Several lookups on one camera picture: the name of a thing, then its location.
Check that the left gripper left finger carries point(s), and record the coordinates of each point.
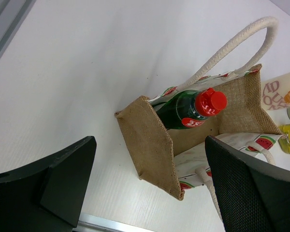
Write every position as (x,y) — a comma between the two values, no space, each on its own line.
(47,195)

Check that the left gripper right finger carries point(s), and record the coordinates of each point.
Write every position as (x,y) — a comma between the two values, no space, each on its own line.
(252,195)

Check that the jute watermelon canvas bag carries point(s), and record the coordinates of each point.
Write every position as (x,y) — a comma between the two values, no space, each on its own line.
(153,149)

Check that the pump soap bottle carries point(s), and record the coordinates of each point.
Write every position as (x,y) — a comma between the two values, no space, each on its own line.
(275,93)

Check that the dark green red-cap bottle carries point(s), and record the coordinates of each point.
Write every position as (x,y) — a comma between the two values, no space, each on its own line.
(191,108)

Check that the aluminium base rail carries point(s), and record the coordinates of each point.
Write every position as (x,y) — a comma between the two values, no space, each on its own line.
(90,223)

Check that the left aluminium frame post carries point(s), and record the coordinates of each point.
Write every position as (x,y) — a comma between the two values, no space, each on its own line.
(12,14)

